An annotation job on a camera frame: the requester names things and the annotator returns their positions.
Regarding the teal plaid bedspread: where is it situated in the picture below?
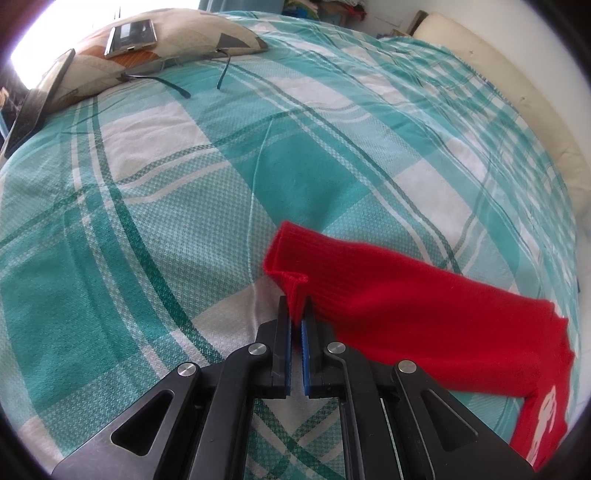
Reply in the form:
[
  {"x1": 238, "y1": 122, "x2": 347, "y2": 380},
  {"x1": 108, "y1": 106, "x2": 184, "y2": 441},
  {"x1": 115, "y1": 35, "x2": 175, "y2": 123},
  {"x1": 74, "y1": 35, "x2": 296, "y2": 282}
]
[{"x1": 1, "y1": 13, "x2": 580, "y2": 472}]

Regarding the beige patterned pillow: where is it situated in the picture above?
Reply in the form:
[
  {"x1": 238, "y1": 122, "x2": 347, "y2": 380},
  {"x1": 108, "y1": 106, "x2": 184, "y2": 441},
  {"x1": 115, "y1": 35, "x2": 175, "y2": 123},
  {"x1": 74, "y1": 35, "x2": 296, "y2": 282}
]
[{"x1": 48, "y1": 8, "x2": 269, "y2": 113}]

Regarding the red knitted sweater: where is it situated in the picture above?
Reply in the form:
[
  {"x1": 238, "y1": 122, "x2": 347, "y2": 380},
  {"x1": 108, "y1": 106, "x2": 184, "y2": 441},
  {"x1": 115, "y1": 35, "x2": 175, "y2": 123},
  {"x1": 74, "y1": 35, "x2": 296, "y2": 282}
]
[{"x1": 263, "y1": 222, "x2": 574, "y2": 468}]

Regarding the pile of clothes in corner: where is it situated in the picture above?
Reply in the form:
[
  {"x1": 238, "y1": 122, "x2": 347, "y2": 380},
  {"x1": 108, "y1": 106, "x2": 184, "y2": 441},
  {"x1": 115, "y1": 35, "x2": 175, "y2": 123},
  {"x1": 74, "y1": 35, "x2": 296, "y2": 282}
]
[{"x1": 281, "y1": 0, "x2": 367, "y2": 27}]

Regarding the silver tablet on pillow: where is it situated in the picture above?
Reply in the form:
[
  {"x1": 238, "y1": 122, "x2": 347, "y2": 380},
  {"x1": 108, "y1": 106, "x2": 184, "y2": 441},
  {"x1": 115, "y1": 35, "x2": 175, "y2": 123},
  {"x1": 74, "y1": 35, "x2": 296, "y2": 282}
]
[{"x1": 104, "y1": 19, "x2": 157, "y2": 58}]

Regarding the cream padded headboard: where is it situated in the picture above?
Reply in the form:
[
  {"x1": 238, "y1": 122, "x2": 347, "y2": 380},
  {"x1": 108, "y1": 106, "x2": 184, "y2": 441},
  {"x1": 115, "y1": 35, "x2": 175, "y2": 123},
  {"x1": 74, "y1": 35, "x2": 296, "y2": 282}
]
[{"x1": 414, "y1": 13, "x2": 590, "y2": 218}]

